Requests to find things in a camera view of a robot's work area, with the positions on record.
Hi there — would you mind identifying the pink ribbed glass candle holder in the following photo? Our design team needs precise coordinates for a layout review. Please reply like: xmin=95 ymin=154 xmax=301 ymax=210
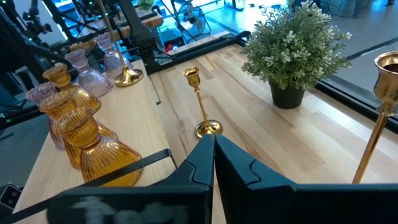
xmin=64 ymin=49 xmax=114 ymax=99
xmin=26 ymin=81 xmax=66 ymax=150
xmin=94 ymin=32 xmax=134 ymax=80

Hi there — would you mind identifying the black background rig frame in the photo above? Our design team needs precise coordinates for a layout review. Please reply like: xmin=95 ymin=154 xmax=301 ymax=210
xmin=0 ymin=0 xmax=119 ymax=91

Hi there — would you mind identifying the amber ribbed glass candle holder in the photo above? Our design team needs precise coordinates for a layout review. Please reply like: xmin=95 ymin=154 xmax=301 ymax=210
xmin=39 ymin=90 xmax=119 ymax=170
xmin=42 ymin=63 xmax=102 ymax=113
xmin=51 ymin=105 xmax=144 ymax=187

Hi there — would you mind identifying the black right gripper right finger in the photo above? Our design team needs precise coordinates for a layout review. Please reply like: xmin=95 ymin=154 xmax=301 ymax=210
xmin=215 ymin=134 xmax=398 ymax=224

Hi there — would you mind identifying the round black wire fan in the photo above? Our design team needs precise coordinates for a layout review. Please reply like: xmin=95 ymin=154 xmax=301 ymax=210
xmin=182 ymin=1 xmax=212 ymax=38

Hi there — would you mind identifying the tall brass candlestick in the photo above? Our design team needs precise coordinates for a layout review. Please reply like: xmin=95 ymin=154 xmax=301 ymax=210
xmin=352 ymin=51 xmax=398 ymax=184
xmin=96 ymin=0 xmax=145 ymax=88

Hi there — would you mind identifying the potted green plant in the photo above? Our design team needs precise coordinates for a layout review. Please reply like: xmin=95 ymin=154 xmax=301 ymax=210
xmin=241 ymin=0 xmax=353 ymax=110

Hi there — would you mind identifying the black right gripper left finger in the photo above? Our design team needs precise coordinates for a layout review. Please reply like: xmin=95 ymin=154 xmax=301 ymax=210
xmin=46 ymin=133 xmax=216 ymax=224

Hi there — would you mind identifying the short brass candlestick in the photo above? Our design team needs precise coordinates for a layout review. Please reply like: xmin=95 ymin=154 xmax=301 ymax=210
xmin=183 ymin=67 xmax=224 ymax=139

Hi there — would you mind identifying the wooden tray with black frame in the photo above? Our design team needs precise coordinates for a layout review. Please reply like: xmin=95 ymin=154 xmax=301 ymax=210
xmin=0 ymin=58 xmax=178 ymax=224

